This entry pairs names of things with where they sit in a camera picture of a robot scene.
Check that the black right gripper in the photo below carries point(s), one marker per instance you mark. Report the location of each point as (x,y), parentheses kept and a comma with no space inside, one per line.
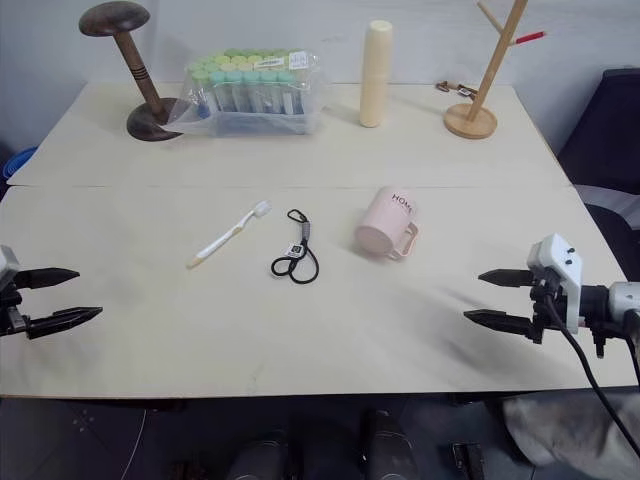
(547,305)

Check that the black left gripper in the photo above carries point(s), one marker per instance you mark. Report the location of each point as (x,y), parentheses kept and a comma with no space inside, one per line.
(11,315)

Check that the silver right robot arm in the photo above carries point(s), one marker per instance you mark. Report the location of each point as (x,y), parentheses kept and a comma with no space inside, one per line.
(620,300)

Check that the blue basin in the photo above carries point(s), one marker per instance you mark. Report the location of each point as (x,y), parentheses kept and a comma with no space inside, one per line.
(17,162)

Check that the pink mug with HOME print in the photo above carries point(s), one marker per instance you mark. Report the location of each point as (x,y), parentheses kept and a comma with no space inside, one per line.
(385,225)

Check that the grey cloth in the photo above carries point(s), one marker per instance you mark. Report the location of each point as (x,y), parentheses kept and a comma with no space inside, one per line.
(565,430)

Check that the white and tan toothbrush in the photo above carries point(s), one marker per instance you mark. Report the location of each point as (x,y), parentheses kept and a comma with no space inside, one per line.
(227,237)

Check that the dark rounded shape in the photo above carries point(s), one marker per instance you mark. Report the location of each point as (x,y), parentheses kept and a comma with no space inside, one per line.
(262,460)
(387,445)

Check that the black chair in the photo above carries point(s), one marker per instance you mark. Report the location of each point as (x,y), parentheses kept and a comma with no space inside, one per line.
(605,140)

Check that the light wooden tree rack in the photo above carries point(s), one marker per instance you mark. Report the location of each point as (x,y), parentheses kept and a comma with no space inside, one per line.
(480,95)

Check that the small brown clip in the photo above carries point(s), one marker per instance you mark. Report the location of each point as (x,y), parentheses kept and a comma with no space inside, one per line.
(466,91)
(443,86)

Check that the dark wooden hat stand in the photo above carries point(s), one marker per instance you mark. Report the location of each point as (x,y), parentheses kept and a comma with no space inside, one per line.
(135,60)

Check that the cream cylindrical tumbler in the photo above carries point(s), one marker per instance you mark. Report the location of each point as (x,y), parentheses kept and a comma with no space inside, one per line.
(376,75)

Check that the red marker on branch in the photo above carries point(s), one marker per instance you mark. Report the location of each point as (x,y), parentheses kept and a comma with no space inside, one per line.
(530,37)

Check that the bagged rack of capped tubes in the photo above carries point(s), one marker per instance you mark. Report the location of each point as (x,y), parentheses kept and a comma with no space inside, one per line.
(250,95)

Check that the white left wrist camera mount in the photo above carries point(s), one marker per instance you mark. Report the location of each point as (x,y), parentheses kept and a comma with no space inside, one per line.
(6,262)

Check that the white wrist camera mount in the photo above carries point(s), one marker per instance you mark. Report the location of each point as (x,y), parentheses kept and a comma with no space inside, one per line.
(562,260)
(6,262)

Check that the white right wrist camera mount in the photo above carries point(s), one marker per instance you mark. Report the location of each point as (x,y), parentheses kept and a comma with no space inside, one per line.
(562,260)

